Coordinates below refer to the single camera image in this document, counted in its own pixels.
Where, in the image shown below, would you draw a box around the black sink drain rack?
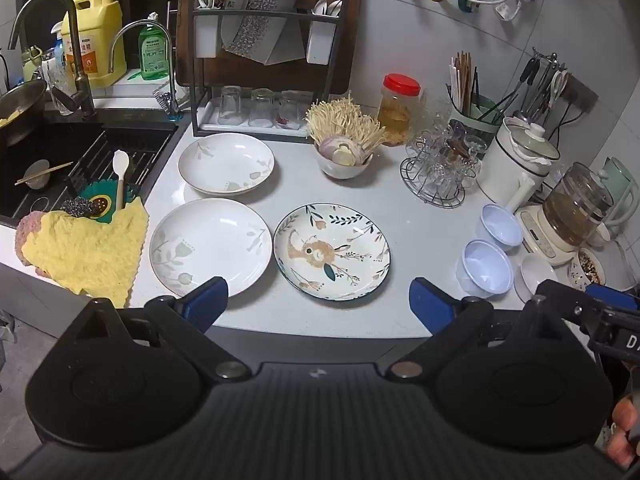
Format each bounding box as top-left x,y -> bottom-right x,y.
65,130 -> 176,196

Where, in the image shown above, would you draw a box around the pale green kettle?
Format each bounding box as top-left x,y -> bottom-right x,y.
597,156 -> 638,226

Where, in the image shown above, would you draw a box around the pair of wooden chopsticks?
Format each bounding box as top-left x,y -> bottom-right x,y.
14,161 -> 74,186

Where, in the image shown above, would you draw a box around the cut purple onion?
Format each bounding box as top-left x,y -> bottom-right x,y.
318,136 -> 368,167

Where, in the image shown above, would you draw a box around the wooden cutting board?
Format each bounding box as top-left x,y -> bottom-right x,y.
177,0 -> 365,93

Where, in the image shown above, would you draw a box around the person's right hand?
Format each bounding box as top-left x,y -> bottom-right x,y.
608,394 -> 640,469

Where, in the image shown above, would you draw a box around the enoki mushroom bunch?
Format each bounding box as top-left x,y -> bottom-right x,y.
305,94 -> 388,158

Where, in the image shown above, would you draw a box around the pink cloth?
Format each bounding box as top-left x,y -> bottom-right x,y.
15,211 -> 51,276

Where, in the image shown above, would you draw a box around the bundle of wooden chopsticks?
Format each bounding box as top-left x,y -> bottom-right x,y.
450,50 -> 481,116

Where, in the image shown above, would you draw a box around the yellow detergent jug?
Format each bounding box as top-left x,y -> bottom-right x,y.
61,0 -> 127,88

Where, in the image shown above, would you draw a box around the hanging metal utensils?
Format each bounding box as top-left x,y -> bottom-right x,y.
515,47 -> 571,121

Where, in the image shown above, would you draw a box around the yellow dish cloth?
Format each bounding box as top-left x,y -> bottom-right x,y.
20,203 -> 151,309

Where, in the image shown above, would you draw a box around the amber base glass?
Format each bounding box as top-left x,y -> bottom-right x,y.
446,136 -> 473,171

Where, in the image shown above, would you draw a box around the white floral plate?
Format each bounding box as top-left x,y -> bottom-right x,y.
149,198 -> 273,297
178,133 -> 275,197

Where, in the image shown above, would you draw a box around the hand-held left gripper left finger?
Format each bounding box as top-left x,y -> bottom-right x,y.
90,276 -> 253,384

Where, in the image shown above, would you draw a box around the white ceramic bowl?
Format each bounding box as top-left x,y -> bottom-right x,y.
314,142 -> 373,181

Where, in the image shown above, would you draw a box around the tall dark kitchen faucet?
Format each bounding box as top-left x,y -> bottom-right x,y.
7,0 -> 97,120

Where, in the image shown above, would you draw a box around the white electric pot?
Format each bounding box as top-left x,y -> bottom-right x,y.
475,116 -> 562,213

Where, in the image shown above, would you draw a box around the light blue bowl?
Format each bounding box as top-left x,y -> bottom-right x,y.
475,203 -> 524,252
456,239 -> 514,297

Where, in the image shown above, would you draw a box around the glass kettle cream base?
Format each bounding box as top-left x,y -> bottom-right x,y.
515,161 -> 615,267

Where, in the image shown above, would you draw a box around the white utensil cup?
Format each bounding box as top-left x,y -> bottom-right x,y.
194,10 -> 221,59
306,15 -> 332,66

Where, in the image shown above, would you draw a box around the white silicone spatula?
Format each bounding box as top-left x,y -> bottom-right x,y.
112,150 -> 131,211

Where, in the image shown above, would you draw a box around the dark wall socket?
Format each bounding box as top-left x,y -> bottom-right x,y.
560,77 -> 599,113

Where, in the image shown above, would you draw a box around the green petal sink mat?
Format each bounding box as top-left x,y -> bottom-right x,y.
77,180 -> 136,223

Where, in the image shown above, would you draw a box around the small chrome faucet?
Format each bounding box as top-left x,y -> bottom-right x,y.
107,19 -> 180,121

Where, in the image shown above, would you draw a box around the small white dish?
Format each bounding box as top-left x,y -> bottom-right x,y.
515,253 -> 560,303

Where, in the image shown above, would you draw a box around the red lid plastic jar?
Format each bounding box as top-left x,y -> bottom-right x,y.
377,74 -> 422,147

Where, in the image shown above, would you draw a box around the green chopstick holder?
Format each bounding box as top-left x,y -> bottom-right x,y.
447,95 -> 506,148

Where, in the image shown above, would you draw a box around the black dish rack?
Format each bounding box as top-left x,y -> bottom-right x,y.
189,0 -> 346,138

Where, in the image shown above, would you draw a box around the bundle of black chopsticks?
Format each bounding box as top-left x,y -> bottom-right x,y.
472,72 -> 518,122

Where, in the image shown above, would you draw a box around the small grey bowl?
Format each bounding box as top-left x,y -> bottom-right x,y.
25,159 -> 52,190

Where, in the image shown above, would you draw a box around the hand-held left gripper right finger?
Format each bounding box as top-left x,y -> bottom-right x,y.
387,277 -> 549,381

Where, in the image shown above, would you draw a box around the wire rack with glasses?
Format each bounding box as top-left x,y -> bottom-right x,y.
407,110 -> 488,188

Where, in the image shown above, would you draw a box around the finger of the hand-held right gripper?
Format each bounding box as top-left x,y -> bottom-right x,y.
585,283 -> 640,314
534,279 -> 621,342

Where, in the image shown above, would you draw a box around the steel wool scrubber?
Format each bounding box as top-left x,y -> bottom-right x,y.
61,196 -> 98,219

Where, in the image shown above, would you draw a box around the metal pot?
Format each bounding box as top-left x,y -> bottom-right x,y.
0,79 -> 49,147

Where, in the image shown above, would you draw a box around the green dish soap bottle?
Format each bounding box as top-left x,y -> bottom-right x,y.
138,12 -> 169,81

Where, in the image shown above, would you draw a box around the round wire cup rack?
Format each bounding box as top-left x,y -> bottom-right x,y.
399,155 -> 468,209

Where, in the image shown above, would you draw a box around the bear pattern plate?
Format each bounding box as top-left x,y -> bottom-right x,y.
273,203 -> 391,302

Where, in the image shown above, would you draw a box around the patterned cup with seeds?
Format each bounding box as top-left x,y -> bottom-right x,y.
567,247 -> 607,290

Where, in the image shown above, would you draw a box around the clear pump bottle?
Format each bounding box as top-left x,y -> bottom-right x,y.
42,35 -> 71,116

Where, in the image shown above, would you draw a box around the clear drinking glass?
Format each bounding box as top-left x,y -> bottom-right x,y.
276,91 -> 303,130
218,85 -> 244,123
248,88 -> 273,127

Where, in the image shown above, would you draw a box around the hammered steel cleaver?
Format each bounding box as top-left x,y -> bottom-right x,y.
220,0 -> 307,66

